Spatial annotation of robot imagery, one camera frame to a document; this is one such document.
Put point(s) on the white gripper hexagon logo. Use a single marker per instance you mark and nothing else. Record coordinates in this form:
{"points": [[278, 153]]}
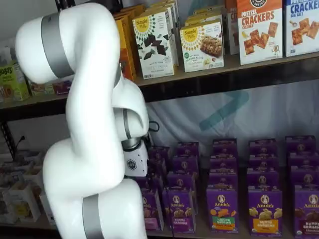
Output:
{"points": [[135, 161]]}

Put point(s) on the purple Annie's box pink patch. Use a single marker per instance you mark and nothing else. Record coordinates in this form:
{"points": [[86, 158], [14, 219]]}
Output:
{"points": [[158, 168], [160, 153], [154, 211], [153, 184]]}

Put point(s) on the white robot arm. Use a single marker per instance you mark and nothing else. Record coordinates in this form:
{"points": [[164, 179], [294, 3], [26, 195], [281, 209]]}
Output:
{"points": [[92, 74]]}

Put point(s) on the purple Annie's box pink label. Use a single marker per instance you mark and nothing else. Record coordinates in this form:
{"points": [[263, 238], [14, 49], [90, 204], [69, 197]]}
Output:
{"points": [[178, 211]]}

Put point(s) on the purple Annie's box green patch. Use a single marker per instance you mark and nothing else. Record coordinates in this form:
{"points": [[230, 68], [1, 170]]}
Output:
{"points": [[223, 211], [223, 163], [224, 147], [223, 179]]}

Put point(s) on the Simple Mills sweet thins box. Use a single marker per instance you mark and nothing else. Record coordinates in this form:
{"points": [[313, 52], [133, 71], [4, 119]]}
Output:
{"points": [[162, 8], [170, 3], [154, 67]]}

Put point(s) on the white paper snack box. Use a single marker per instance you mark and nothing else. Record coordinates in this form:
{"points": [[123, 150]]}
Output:
{"points": [[7, 209], [43, 209], [33, 178], [33, 156], [23, 201], [18, 178]]}

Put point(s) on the blue Zbar snack box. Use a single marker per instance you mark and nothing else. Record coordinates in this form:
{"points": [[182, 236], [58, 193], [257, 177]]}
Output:
{"points": [[61, 88]]}

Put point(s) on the purple Annie's box yellow patch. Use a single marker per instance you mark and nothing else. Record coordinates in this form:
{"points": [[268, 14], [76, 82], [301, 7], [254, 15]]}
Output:
{"points": [[263, 179], [263, 147], [263, 161], [265, 214]]}

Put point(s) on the yellow Simple Mills bar box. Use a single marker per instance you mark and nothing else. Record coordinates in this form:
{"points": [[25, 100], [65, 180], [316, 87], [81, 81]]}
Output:
{"points": [[202, 47], [207, 12], [199, 20]]}

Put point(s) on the green Bobo's snack box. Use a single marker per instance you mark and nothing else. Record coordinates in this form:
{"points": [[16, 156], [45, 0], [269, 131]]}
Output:
{"points": [[11, 84]]}

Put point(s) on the purple Annie's box brown patch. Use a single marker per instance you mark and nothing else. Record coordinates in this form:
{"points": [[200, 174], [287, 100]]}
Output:
{"points": [[304, 159], [300, 144], [305, 176], [307, 211]]}

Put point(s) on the orange cheddar pretzel crackers box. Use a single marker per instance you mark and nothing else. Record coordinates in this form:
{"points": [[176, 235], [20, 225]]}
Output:
{"points": [[260, 37]]}

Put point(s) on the blue sea salt crackers box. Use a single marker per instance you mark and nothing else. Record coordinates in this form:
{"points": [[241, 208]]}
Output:
{"points": [[302, 32]]}

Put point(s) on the black metal shelving rack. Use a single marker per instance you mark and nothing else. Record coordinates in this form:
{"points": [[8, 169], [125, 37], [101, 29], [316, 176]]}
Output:
{"points": [[30, 112], [224, 84]]}

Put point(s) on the white backdrop sheet teal logo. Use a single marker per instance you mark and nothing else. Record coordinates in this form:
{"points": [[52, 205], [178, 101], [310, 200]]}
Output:
{"points": [[274, 112]]}

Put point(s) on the white snack pouch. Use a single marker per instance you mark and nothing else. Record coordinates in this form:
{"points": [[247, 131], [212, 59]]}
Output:
{"points": [[4, 56], [11, 53]]}

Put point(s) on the black wall power plug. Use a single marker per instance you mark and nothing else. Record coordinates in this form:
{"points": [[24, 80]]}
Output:
{"points": [[22, 139]]}

